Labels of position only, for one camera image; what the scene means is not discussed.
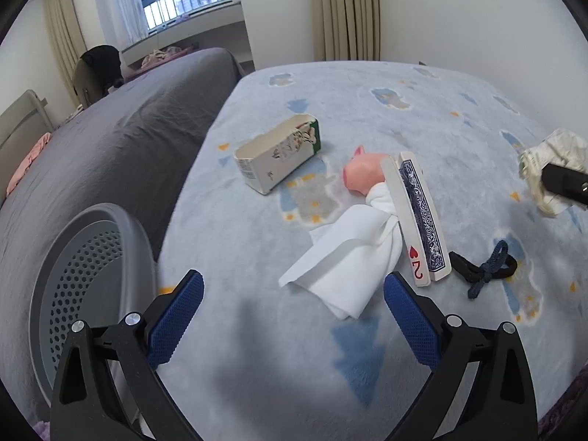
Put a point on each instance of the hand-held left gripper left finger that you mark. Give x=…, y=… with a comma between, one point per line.
x=177, y=317

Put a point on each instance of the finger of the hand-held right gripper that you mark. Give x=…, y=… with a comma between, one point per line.
x=567, y=183

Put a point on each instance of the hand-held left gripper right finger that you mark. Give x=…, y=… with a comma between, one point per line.
x=411, y=321

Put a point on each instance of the white paper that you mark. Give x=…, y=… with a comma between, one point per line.
x=560, y=147

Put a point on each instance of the white tissue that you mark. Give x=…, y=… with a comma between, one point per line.
x=344, y=257

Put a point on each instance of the deck of playing cards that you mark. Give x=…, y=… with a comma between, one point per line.
x=422, y=220

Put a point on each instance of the grey-blue perforated waste basket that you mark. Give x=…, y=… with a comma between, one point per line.
x=69, y=275

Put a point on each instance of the pink pig toy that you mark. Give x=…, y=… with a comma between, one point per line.
x=363, y=174

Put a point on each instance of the white and green carton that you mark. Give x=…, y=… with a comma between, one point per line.
x=275, y=161

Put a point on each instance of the light blue printed blanket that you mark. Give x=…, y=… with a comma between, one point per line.
x=275, y=353

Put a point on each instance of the purple patterned cloth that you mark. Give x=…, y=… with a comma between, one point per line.
x=567, y=411

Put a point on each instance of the bed with grey sheet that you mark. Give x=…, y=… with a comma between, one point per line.
x=115, y=147

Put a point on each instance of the pink cloth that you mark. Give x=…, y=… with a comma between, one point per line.
x=27, y=163

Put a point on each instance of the grey bed headboard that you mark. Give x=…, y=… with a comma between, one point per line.
x=23, y=119

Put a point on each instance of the beige chair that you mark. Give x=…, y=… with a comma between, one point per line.
x=82, y=82

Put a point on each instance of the pile of pale clothes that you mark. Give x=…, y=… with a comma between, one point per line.
x=161, y=57

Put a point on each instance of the black garment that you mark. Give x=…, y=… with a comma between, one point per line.
x=103, y=66

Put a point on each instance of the beige curtain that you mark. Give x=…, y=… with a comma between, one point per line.
x=64, y=27
x=344, y=9

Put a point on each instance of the white window ledge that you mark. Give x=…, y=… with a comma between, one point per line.
x=211, y=32

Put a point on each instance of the white sheer curtain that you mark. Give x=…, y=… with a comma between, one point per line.
x=117, y=4

